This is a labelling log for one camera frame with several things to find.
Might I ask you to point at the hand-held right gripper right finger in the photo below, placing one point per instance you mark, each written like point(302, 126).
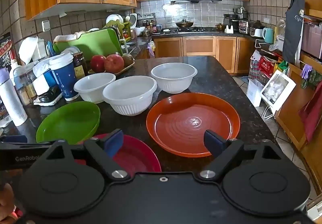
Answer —
point(212, 143)

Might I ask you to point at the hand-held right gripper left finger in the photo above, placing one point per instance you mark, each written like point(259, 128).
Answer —
point(114, 142)

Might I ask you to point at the red plate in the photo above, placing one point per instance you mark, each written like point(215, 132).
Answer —
point(135, 153)

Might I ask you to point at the orange plate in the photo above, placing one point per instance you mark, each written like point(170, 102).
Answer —
point(186, 123)

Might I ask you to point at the white ribbed bowl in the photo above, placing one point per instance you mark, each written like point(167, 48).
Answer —
point(173, 79)
point(129, 95)

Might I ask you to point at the green plate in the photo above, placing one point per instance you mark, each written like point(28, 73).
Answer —
point(68, 120)

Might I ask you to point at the white smooth bowl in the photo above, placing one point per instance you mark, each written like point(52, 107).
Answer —
point(93, 86)

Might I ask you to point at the stack of white plates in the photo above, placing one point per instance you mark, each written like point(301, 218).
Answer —
point(70, 50)

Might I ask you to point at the person's left hand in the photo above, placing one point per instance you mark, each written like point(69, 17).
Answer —
point(6, 200)

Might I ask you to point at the white bottle lavender cap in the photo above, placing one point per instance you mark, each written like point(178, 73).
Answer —
point(13, 103)

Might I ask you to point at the white paper bag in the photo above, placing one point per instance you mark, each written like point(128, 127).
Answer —
point(254, 93)

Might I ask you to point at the black white plastic tool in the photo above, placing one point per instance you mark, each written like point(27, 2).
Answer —
point(49, 96)

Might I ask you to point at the blue floor cloth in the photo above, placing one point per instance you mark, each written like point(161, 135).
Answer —
point(244, 78)

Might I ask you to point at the clear spice jar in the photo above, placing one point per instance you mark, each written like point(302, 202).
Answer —
point(26, 85)

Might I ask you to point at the beige fruit tray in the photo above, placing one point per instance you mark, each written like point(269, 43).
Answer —
point(127, 68)

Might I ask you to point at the red apple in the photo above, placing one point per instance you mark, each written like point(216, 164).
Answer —
point(97, 63)
point(114, 63)

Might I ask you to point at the blue paper cup white lid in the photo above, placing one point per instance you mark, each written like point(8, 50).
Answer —
point(64, 78)

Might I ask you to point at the brown kiwi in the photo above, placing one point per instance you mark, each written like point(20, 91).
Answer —
point(127, 59)

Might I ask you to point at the dark sauce jar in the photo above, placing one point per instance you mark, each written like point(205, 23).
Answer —
point(80, 65)

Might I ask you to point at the wooden side cabinet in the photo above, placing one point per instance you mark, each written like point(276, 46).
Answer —
point(294, 118)

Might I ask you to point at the diamond patterned bag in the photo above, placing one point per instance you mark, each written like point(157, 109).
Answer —
point(254, 66)

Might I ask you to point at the red gift bag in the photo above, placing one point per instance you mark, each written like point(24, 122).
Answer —
point(267, 66)

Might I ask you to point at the wooden base cabinets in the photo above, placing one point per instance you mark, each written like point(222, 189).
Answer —
point(198, 45)

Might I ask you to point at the purple and yellow gloves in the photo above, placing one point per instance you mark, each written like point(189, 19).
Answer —
point(151, 49)

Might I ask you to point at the light green cutting board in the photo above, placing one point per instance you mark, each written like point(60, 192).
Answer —
point(98, 42)

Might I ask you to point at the green shopping bag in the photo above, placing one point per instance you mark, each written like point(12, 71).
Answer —
point(282, 66)

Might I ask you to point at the white plastic container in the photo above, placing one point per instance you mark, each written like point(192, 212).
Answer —
point(30, 49)

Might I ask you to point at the red black printed package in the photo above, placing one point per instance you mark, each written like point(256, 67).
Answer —
point(5, 49)

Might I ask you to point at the green dish rack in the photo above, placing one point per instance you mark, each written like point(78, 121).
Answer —
point(125, 30)

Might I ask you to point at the gas stove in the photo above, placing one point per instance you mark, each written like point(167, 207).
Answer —
point(198, 29)

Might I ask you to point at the white knife stand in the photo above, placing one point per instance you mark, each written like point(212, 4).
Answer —
point(230, 30)

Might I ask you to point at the cream cloth red trim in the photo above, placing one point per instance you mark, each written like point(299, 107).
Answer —
point(66, 37)

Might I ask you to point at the amber glass pot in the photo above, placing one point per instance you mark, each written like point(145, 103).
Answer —
point(220, 27)

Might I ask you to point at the purple rubber gloves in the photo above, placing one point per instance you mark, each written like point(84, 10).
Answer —
point(307, 71)

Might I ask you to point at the green patterned cloth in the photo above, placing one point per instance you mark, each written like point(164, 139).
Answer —
point(314, 79)

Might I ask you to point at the white slow cooker dark lid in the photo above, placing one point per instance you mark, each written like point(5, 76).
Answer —
point(256, 30)

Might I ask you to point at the teal kettle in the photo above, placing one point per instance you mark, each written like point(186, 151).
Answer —
point(268, 35)

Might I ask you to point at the black coffee machine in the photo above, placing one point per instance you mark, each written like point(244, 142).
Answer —
point(231, 22)

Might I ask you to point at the row of condiment bottles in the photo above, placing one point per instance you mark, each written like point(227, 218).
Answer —
point(151, 25)

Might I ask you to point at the dark wok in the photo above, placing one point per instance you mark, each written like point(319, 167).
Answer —
point(185, 23)

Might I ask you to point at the white rice cooker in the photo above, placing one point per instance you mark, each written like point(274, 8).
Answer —
point(132, 20)

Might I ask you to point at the white plate in rack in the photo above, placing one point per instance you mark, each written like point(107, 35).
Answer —
point(113, 18)

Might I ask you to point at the clear plastic jug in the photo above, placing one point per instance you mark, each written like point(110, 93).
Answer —
point(279, 31)

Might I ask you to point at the steel pot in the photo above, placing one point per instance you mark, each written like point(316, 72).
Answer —
point(241, 13)

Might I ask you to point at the dark apron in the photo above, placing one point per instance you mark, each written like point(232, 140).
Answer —
point(293, 32)

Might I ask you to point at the range hood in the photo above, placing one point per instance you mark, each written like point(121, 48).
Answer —
point(196, 0)

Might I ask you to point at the wall socket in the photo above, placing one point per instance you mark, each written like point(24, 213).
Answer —
point(46, 25)

